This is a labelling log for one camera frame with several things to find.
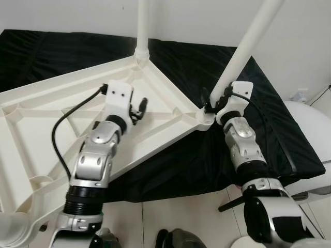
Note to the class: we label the white plastic children table top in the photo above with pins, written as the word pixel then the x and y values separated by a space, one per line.
pixel 155 88

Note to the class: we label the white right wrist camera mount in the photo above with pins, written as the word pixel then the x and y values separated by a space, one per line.
pixel 242 89

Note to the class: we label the white wall socket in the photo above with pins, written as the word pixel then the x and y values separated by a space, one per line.
pixel 299 95

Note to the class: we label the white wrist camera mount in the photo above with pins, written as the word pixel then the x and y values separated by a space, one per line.
pixel 242 89
pixel 118 95

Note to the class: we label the black cloth table cover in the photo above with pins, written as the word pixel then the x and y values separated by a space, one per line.
pixel 289 129

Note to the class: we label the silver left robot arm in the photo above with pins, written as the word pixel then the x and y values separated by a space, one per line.
pixel 95 160

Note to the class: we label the grey robot foot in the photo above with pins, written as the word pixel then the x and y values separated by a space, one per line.
pixel 109 240
pixel 181 240

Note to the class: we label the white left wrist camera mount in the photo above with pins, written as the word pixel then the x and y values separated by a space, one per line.
pixel 118 95

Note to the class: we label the grey robot right foot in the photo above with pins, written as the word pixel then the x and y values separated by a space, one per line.
pixel 181 240

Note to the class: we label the black metal table leg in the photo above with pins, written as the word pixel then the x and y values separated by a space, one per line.
pixel 230 204

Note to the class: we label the grey robot left foot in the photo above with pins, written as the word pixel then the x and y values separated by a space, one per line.
pixel 109 240

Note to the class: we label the white round appliance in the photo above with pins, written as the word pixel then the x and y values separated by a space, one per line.
pixel 313 134

